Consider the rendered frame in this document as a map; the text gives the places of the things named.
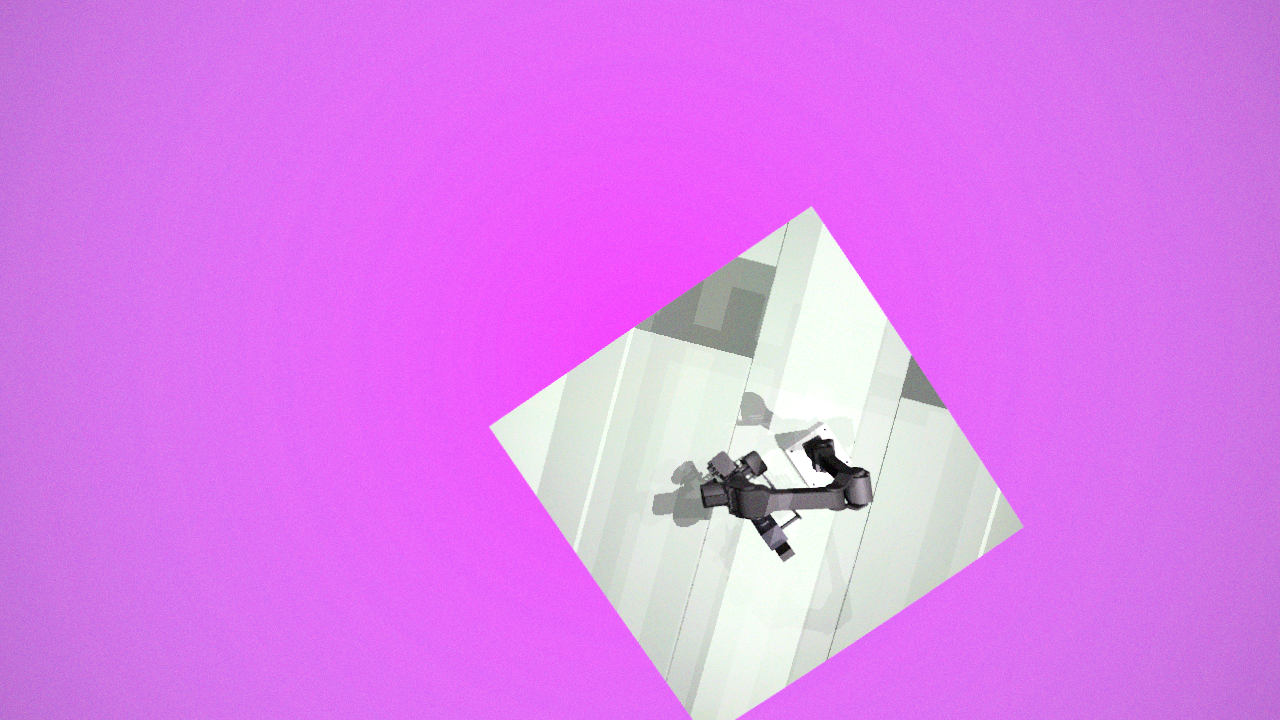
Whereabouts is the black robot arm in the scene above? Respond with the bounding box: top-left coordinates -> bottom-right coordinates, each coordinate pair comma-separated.
700,436 -> 873,520

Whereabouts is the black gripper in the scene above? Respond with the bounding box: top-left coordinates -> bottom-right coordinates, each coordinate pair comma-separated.
707,451 -> 767,484

